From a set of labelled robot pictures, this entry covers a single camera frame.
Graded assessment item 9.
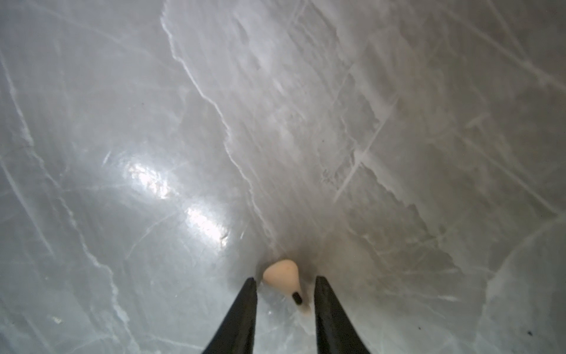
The pink earbud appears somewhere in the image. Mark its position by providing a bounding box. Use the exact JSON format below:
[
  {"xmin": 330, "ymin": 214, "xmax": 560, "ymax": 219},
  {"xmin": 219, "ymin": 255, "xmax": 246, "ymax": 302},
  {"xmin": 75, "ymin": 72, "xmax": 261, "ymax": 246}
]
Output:
[{"xmin": 262, "ymin": 259, "xmax": 304, "ymax": 306}]

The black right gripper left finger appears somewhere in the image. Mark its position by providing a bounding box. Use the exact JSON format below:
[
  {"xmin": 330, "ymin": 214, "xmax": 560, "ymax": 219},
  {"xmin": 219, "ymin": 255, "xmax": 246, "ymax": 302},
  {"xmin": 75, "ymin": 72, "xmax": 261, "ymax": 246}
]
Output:
[{"xmin": 203, "ymin": 277, "xmax": 257, "ymax": 354}]

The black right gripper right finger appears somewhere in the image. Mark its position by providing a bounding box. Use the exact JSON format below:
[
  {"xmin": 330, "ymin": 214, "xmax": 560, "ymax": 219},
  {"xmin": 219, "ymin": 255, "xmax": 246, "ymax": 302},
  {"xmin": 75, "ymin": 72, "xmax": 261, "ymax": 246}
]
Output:
[{"xmin": 314, "ymin": 276, "xmax": 370, "ymax": 354}]

